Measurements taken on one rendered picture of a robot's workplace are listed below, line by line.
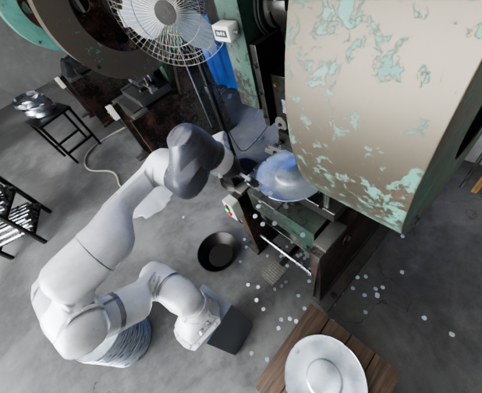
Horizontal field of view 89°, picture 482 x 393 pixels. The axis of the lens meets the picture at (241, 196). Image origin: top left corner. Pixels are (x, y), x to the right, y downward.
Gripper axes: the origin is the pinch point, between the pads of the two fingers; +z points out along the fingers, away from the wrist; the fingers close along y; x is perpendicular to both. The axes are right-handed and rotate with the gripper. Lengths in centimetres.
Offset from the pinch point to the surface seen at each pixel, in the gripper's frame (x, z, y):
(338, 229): 2.0, 28.5, 25.7
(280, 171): 10.4, 16.6, -3.7
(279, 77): 31.7, -15.2, -3.0
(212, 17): 38, -29, -28
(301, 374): -53, 33, 42
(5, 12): 17, -44, -303
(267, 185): 2.6, 13.6, -3.4
